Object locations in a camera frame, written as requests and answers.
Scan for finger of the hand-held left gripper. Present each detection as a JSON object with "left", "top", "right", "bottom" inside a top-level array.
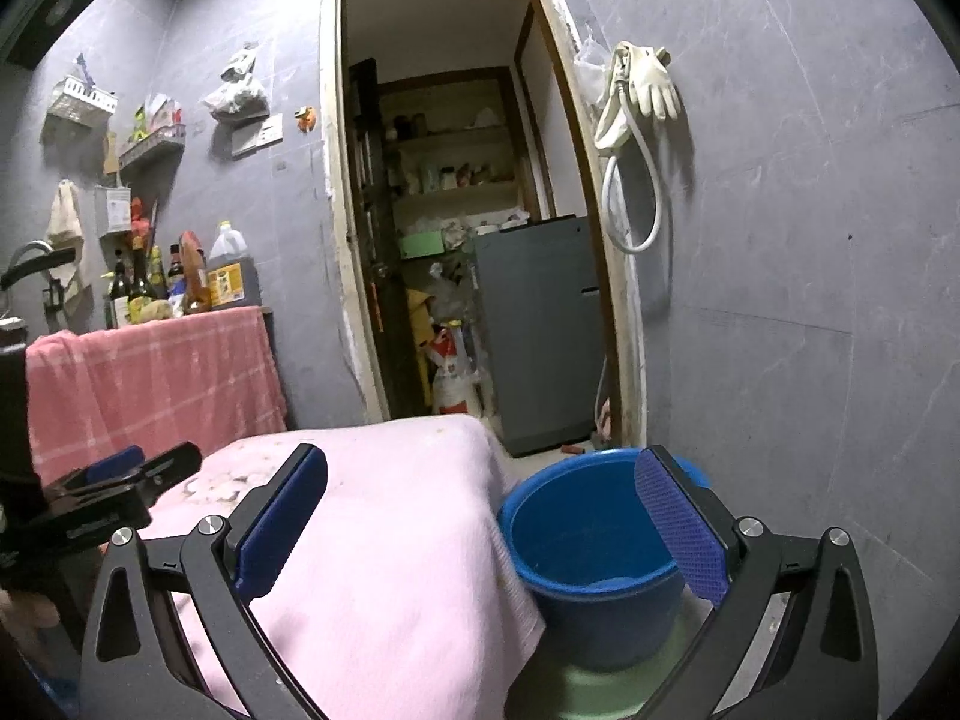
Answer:
[
  {"left": 75, "top": 444, "right": 148, "bottom": 489},
  {"left": 48, "top": 442, "right": 204, "bottom": 512}
]

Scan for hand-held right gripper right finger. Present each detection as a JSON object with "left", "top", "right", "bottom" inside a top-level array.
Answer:
[{"left": 633, "top": 444, "right": 880, "bottom": 720}]

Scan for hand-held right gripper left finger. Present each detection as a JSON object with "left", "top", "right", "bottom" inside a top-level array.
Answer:
[{"left": 79, "top": 444, "right": 331, "bottom": 720}]

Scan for blue plastic bucket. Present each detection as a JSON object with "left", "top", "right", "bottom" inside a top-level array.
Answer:
[{"left": 496, "top": 448, "right": 714, "bottom": 673}]

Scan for person's left hand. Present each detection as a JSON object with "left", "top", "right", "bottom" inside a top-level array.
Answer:
[{"left": 0, "top": 590, "right": 62, "bottom": 632}]

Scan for pink checked towel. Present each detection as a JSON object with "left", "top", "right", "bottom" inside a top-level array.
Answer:
[{"left": 25, "top": 306, "right": 290, "bottom": 486}]

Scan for pink floral table cloth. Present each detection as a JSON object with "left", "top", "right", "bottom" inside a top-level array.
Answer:
[{"left": 139, "top": 414, "right": 549, "bottom": 720}]

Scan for metal faucet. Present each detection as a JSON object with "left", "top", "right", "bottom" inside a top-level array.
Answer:
[{"left": 7, "top": 239, "right": 66, "bottom": 317}]

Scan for cooking oil jug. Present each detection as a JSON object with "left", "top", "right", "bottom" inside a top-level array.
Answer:
[{"left": 205, "top": 220, "right": 264, "bottom": 311}]

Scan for white and red sack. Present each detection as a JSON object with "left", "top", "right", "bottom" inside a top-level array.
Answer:
[{"left": 430, "top": 325, "right": 482, "bottom": 416}]

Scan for beige hanging rag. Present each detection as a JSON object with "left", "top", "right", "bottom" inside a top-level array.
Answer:
[{"left": 46, "top": 179, "right": 88, "bottom": 309}]

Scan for white utensil holder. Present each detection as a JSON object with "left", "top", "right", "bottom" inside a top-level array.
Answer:
[{"left": 95, "top": 185, "right": 137, "bottom": 236}]

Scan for green box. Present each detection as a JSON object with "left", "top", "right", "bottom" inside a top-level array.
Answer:
[{"left": 397, "top": 230, "right": 446, "bottom": 260}]

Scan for hanging clear plastic bag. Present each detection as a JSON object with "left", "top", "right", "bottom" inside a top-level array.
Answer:
[{"left": 200, "top": 48, "right": 270, "bottom": 122}]

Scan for wooden storage shelf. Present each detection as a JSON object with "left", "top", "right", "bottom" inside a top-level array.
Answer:
[{"left": 377, "top": 75, "right": 527, "bottom": 235}]

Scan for cream rubber gloves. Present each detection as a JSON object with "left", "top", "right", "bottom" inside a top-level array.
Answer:
[{"left": 625, "top": 44, "right": 683, "bottom": 122}]

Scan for black range hood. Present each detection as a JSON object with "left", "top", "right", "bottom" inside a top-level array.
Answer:
[{"left": 0, "top": 0, "right": 140, "bottom": 69}]

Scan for wooden door frame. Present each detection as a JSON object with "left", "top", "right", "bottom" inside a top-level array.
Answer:
[{"left": 320, "top": 0, "right": 650, "bottom": 452}]

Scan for white wall shelf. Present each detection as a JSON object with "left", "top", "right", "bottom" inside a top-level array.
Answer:
[{"left": 118, "top": 123, "right": 187, "bottom": 170}]

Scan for white wall socket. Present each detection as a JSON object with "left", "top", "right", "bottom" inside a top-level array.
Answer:
[{"left": 230, "top": 113, "right": 285, "bottom": 159}]

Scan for white wall basket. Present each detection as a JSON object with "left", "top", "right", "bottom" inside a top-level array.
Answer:
[{"left": 46, "top": 73, "right": 120, "bottom": 122}]

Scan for white shower hose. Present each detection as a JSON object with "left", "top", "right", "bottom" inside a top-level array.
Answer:
[{"left": 594, "top": 41, "right": 665, "bottom": 255}]

